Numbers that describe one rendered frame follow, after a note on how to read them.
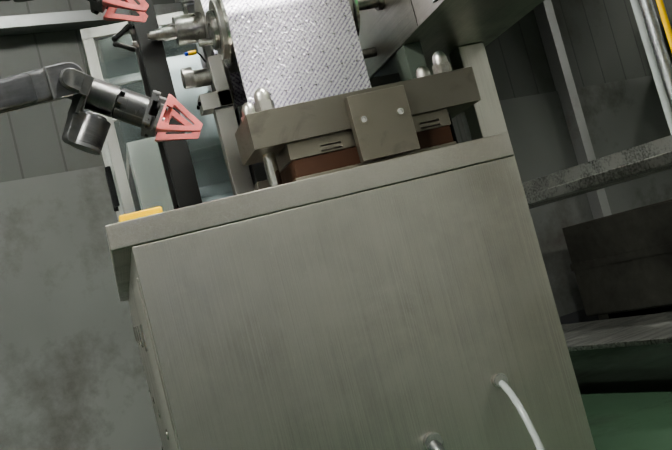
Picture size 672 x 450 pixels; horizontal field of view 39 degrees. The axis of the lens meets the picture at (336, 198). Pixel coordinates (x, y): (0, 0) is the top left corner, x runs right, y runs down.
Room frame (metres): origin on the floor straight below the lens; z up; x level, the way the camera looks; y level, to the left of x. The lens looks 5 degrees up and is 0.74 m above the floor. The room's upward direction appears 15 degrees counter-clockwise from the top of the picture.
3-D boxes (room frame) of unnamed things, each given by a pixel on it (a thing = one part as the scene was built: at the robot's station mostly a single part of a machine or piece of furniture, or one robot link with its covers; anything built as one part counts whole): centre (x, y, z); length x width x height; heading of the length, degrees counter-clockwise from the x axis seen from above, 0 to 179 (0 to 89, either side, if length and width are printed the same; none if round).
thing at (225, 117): (1.81, 0.18, 1.05); 0.06 x 0.05 x 0.31; 104
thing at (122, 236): (2.71, 0.32, 0.88); 2.52 x 0.66 x 0.04; 14
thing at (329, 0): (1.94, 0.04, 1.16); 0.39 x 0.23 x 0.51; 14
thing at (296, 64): (1.76, 0.00, 1.12); 0.23 x 0.01 x 0.18; 104
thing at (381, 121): (1.56, -0.10, 0.96); 0.10 x 0.03 x 0.11; 104
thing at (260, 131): (1.65, -0.07, 1.00); 0.40 x 0.16 x 0.06; 104
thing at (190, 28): (2.02, 0.21, 1.33); 0.06 x 0.06 x 0.06; 14
